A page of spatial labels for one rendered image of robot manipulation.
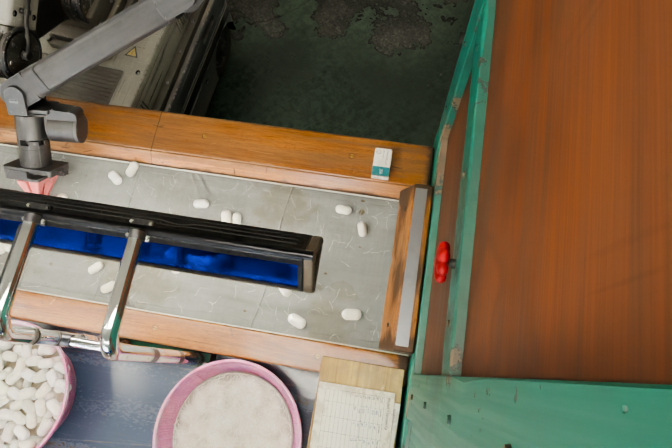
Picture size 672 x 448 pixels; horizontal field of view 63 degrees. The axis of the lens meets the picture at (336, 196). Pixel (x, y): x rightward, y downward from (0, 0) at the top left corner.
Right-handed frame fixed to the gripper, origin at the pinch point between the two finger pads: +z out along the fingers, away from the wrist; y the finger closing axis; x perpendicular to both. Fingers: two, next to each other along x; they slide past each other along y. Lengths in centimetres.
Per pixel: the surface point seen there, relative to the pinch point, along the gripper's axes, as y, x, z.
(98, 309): 18.7, -12.4, 14.0
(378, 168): 68, 9, -15
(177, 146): 25.6, 9.8, -13.3
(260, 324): 50, -9, 14
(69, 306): 12.9, -12.6, 14.3
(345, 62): 47, 114, -20
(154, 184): 21.7, 6.6, -5.4
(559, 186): 80, -66, -40
